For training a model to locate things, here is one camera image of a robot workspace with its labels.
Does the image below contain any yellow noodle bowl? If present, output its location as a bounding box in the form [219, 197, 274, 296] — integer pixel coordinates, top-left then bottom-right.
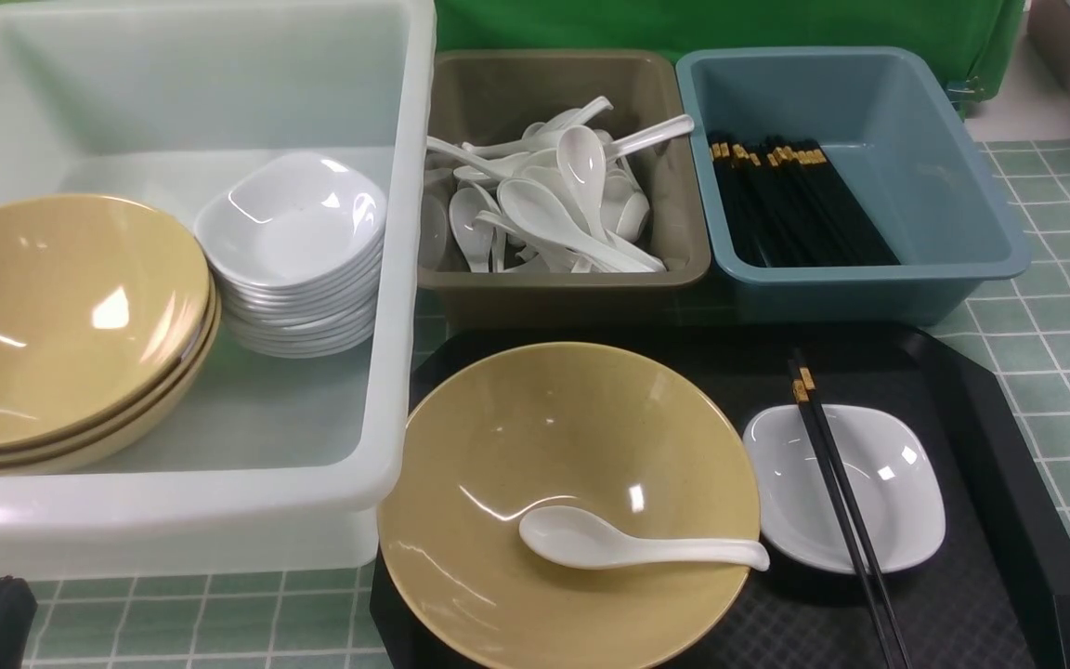
[371, 343, 760, 668]

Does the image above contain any white ceramic soup spoon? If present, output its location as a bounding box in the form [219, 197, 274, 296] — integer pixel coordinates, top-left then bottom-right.
[518, 505, 770, 571]

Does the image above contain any black chopstick gold band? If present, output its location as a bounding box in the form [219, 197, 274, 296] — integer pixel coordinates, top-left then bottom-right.
[790, 347, 914, 668]
[788, 359, 897, 668]

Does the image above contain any small white square dish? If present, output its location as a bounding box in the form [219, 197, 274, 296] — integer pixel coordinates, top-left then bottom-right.
[742, 405, 946, 574]

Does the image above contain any stacked yellow bowl middle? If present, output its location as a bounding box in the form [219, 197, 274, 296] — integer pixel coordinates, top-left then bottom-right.
[0, 280, 219, 466]

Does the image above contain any stacked yellow bowl bottom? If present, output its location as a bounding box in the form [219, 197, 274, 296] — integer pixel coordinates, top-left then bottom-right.
[0, 309, 221, 476]

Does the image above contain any pile of white spoons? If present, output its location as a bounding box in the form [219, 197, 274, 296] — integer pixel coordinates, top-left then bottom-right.
[427, 97, 696, 272]

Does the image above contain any brown plastic spoon bin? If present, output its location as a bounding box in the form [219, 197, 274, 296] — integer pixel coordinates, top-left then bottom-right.
[419, 49, 710, 330]

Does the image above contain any stack of white dishes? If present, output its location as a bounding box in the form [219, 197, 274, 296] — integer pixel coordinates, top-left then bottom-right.
[192, 151, 389, 359]

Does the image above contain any bundle of black chopsticks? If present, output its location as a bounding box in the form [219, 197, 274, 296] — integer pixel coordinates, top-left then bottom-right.
[708, 132, 901, 269]

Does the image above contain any large white plastic tub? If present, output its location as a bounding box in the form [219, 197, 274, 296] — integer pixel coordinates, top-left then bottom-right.
[0, 1, 435, 581]

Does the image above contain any blue plastic chopstick bin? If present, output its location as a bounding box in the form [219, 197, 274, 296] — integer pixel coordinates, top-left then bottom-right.
[676, 46, 1031, 326]

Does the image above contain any green cloth backdrop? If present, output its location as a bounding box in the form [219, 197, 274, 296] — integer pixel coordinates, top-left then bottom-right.
[0, 0, 1026, 112]

